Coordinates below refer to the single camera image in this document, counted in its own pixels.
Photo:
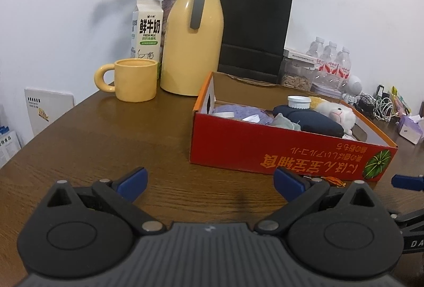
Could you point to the navy zip pouch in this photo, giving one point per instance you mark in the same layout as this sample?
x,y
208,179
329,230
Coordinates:
x,y
310,121

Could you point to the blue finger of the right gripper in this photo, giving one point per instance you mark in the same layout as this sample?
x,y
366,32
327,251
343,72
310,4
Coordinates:
x,y
415,183

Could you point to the colourful snack packet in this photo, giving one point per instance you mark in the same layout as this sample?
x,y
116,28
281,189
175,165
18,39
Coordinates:
x,y
401,108

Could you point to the water bottle left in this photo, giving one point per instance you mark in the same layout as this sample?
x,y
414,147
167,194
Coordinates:
x,y
316,48

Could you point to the orange candy wrapper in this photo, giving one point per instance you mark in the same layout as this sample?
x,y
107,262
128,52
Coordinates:
x,y
333,181

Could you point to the white wall panel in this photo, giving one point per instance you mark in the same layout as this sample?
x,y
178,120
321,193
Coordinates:
x,y
44,107

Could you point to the water bottle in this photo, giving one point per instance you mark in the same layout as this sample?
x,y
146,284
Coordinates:
x,y
343,70
328,65
316,48

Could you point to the water bottle right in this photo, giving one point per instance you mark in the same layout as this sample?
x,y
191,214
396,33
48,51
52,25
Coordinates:
x,y
343,70

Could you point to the white flat round lid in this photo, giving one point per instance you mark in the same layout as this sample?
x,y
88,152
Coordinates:
x,y
227,114

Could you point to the white robot toy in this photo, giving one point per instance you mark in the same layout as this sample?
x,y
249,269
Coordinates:
x,y
350,88

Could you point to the red cardboard box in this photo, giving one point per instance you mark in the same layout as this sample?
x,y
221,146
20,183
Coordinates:
x,y
239,145

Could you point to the blue and white booklets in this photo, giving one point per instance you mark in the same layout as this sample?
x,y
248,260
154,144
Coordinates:
x,y
9,145

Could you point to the yellow thermos jug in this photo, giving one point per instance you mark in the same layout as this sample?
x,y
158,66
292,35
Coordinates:
x,y
192,47

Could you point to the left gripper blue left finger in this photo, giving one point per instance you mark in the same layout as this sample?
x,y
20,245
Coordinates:
x,y
125,189

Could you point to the white milk carton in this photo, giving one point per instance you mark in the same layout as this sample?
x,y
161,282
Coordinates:
x,y
146,31

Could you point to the white and yellow plush hamster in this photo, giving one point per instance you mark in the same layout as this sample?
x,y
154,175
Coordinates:
x,y
337,112

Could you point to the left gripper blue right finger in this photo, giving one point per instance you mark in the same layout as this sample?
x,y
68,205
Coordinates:
x,y
290,185

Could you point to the water bottle middle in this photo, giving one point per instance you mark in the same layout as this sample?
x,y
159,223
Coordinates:
x,y
328,65

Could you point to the yellow ceramic mug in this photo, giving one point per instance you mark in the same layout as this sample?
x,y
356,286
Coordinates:
x,y
134,80

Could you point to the purple drawstring cloth bag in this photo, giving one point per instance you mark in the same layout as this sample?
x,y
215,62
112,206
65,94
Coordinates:
x,y
245,113

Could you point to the clear snack container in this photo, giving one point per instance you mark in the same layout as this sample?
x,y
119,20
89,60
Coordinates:
x,y
297,70

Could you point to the white ribbed round knob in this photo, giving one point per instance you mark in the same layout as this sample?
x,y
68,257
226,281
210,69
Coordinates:
x,y
299,102

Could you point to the purple tissue pack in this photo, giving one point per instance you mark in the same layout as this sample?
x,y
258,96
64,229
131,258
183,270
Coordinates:
x,y
411,128

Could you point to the black paper shopping bag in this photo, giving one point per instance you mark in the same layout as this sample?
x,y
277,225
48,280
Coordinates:
x,y
254,37

